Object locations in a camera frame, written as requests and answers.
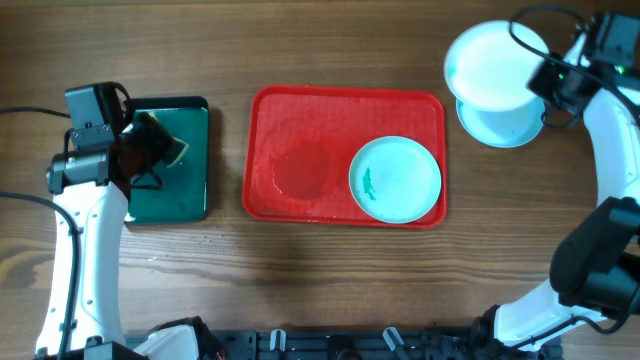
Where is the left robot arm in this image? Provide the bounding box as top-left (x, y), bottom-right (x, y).
top-left (35, 109), bottom-right (210, 359)

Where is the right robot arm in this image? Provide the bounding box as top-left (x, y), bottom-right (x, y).
top-left (466, 34), bottom-right (639, 359)

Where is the white plate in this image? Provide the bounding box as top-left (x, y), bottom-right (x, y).
top-left (444, 20), bottom-right (548, 112)

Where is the red plastic tray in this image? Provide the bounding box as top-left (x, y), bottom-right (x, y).
top-left (242, 85), bottom-right (446, 227)

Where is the left black cable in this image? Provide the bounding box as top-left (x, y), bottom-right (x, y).
top-left (0, 82), bottom-right (131, 360)

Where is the black tray with water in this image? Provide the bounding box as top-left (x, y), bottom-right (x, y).
top-left (125, 96), bottom-right (209, 224)

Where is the light blue plate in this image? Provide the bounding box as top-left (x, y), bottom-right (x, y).
top-left (456, 99), bottom-right (545, 148)
top-left (348, 136), bottom-right (444, 225)

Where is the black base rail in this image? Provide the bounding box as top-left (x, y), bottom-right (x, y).
top-left (124, 327), bottom-right (564, 360)

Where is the green scrubbing sponge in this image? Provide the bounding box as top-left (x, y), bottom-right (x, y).
top-left (144, 112), bottom-right (189, 168)

